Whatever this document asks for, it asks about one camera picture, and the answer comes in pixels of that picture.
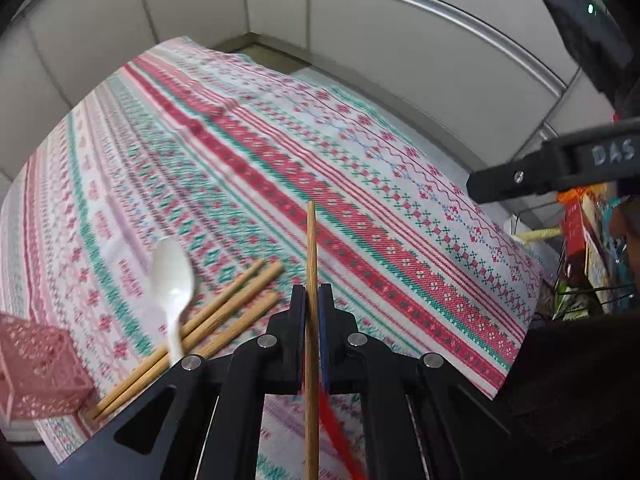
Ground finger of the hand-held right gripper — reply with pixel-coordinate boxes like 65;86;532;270
466;140;572;206

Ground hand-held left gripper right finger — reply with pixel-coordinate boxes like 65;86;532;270
317;284;571;480

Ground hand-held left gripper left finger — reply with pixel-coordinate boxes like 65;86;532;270
60;284;308;480

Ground wooden chopstick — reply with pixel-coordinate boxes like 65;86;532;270
304;200;321;480
192;292;281;358
82;259;266;418
90;261;285;422

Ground red utensil handle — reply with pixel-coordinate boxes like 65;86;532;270
319;390;368;480

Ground white soup spoon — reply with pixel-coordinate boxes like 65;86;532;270
149;237;196;367

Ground pink perforated utensil holder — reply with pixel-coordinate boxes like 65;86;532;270
0;312;96;422

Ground orange red snack box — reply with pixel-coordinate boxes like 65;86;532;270
559;187;608;288

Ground striped patterned tablecloth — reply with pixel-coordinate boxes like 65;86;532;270
0;35;546;480

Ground dark cloth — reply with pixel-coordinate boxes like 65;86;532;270
492;305;640;480

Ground white kitchen cabinet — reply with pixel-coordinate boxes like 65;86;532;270
0;0;626;201

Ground wire storage rack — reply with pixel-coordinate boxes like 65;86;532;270
510;202;640;321

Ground metal cabinet handle strip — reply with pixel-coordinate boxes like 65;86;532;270
307;0;568;93

